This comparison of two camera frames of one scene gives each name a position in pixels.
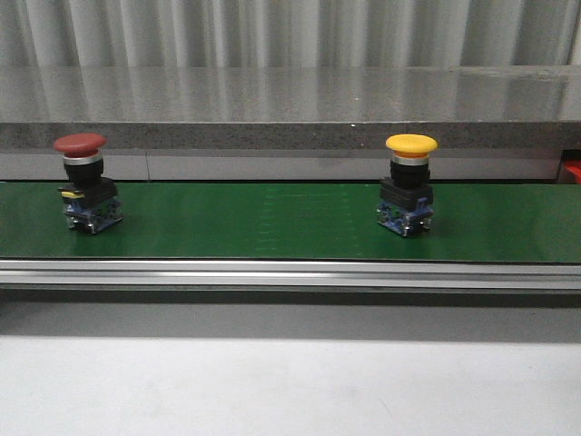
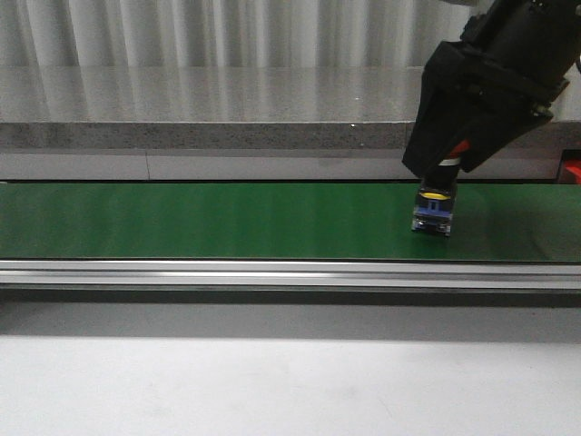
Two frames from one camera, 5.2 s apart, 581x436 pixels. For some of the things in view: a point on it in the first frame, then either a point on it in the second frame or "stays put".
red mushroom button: (92, 203) → (434, 207)
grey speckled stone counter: (497, 123) stays put
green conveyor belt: (523, 222) stays put
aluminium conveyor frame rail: (292, 274) stays put
